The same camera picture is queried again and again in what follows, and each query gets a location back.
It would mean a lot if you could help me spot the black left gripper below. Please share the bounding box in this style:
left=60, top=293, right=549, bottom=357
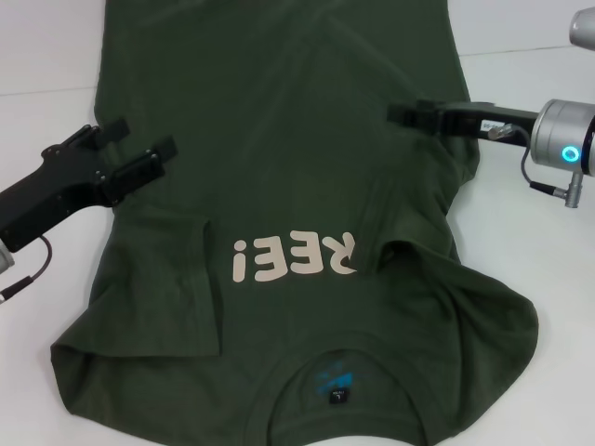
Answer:
left=0, top=118, right=178, bottom=255

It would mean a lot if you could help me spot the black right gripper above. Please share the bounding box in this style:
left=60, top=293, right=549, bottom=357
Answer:
left=388, top=98, right=543, bottom=145

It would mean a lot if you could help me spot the dark green FREE t-shirt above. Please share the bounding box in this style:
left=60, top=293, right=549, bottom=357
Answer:
left=49, top=0, right=540, bottom=446

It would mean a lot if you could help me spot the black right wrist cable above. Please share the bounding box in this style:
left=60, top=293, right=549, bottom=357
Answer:
left=487, top=123, right=571, bottom=194

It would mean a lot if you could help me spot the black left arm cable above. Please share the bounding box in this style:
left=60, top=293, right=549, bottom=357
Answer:
left=0, top=234, right=55, bottom=303

